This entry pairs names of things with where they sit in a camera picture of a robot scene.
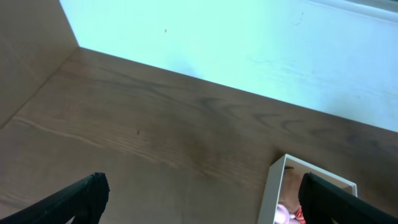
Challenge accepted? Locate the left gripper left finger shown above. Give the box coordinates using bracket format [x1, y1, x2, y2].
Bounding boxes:
[1, 172, 109, 224]

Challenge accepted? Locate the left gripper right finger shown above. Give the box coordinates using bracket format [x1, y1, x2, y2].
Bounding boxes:
[298, 172, 397, 224]

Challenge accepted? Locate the orange patterned ball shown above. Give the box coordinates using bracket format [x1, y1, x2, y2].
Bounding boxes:
[295, 207, 306, 224]

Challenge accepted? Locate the brown plush toy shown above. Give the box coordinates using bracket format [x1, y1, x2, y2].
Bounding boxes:
[278, 167, 303, 213]

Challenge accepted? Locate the pink white duck toy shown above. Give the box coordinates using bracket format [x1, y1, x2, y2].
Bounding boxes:
[274, 204, 300, 224]

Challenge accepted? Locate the white cardboard box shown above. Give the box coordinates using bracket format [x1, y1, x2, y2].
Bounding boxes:
[257, 154, 357, 224]

